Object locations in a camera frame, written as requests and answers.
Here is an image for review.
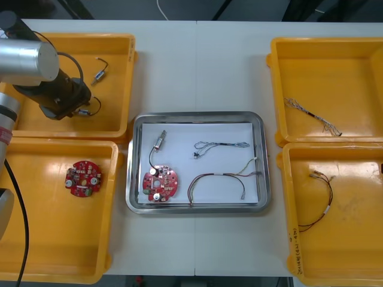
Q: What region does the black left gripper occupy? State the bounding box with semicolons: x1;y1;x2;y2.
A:
40;78;92;120

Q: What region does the small metal solenoid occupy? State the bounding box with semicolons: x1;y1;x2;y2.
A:
148;129;168;169
76;96;102;117
90;57;110;86

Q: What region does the round red circuit board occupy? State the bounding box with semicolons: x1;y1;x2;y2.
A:
142;164;181;203
65;160;103;199

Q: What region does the yellow-orange plastic bin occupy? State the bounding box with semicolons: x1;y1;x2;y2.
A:
276;141;383;287
0;32;139;140
266;36;383;148
0;137;125;285

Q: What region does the steel tray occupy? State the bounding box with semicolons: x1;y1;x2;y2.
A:
125;111;273;215

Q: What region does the white sheet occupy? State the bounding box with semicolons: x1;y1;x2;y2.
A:
138;121;260;206

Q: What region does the red-black wire harness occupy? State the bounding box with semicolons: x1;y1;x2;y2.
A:
297;170;336;234

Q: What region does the blue-white wire harness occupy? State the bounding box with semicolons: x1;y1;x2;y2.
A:
283;97;344;137
191;141;251;160

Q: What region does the thick black cable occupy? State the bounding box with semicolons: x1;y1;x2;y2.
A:
4;157;30;287

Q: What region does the white cable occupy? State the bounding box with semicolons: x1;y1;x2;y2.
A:
156;0;169;20

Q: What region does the red and green-yellow wire harness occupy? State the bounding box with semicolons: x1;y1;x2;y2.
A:
186;155;262;207

